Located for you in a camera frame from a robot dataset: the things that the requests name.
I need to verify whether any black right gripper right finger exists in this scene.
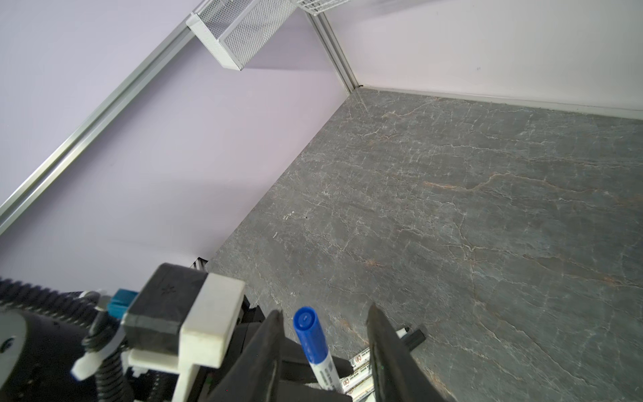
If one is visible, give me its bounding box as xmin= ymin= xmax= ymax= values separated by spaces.
xmin=366 ymin=303 xmax=445 ymax=402

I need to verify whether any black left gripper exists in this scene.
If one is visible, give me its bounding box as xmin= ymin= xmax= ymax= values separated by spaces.
xmin=200 ymin=301 xmax=352 ymax=401

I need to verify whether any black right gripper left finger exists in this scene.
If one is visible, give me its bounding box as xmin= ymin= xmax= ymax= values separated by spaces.
xmin=207 ymin=310 xmax=285 ymax=401

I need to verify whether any blue whiteboard marker pen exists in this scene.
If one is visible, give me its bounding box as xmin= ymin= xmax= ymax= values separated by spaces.
xmin=293 ymin=307 xmax=344 ymax=394

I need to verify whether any black marker pen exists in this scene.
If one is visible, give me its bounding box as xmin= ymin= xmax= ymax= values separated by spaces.
xmin=347 ymin=379 xmax=374 ymax=402
xmin=342 ymin=364 xmax=372 ymax=394
xmin=350 ymin=327 xmax=410 ymax=370

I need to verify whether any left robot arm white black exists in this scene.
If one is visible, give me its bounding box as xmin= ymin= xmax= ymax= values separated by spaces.
xmin=1 ymin=310 xmax=351 ymax=401

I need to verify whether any small white mesh basket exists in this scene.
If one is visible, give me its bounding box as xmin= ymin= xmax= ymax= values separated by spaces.
xmin=186 ymin=0 xmax=296 ymax=71

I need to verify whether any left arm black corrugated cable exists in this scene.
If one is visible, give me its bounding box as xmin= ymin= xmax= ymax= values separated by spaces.
xmin=0 ymin=277 xmax=137 ymax=402

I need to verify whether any aluminium frame rail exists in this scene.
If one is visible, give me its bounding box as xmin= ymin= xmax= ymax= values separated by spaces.
xmin=1 ymin=1 xmax=359 ymax=231

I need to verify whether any long white wire basket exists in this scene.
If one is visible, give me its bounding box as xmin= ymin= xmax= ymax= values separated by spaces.
xmin=294 ymin=0 xmax=349 ymax=16

